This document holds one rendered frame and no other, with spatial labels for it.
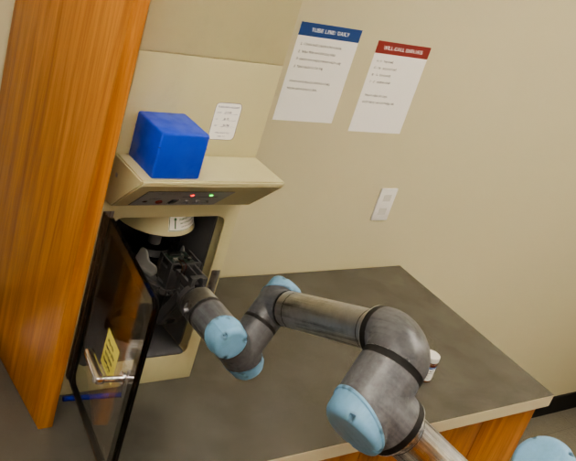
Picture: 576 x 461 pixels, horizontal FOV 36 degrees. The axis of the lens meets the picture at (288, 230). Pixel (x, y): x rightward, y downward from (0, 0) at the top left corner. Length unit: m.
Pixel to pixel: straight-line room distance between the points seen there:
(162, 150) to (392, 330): 0.51
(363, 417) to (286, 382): 0.75
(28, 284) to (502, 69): 1.69
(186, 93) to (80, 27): 0.22
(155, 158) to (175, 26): 0.24
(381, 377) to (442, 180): 1.57
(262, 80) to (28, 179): 0.51
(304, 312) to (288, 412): 0.44
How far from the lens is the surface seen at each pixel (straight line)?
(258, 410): 2.07
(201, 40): 1.66
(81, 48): 1.63
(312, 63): 2.40
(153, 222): 1.83
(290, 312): 1.74
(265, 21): 1.72
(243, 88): 1.75
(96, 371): 1.59
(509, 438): 2.70
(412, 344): 1.50
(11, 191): 1.93
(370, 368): 1.48
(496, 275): 3.50
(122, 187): 1.65
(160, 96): 1.66
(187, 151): 1.61
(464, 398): 2.43
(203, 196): 1.72
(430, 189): 2.94
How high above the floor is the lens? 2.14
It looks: 24 degrees down
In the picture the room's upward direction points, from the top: 18 degrees clockwise
